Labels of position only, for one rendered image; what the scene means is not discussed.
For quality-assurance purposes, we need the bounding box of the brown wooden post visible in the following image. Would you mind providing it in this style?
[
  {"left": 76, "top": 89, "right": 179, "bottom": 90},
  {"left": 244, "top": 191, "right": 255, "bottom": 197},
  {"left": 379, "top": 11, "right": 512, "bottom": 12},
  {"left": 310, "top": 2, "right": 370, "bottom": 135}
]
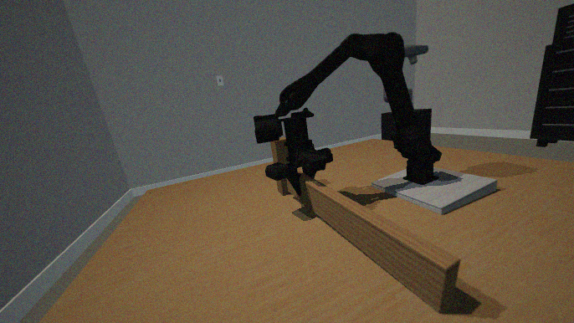
[{"left": 270, "top": 137, "right": 290, "bottom": 196}]

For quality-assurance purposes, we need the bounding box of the long wooden board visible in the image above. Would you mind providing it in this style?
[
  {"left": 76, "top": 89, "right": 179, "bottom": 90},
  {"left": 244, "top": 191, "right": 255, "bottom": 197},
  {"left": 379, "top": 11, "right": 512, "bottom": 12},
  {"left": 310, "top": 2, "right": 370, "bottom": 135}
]
[{"left": 286, "top": 170, "right": 461, "bottom": 314}]

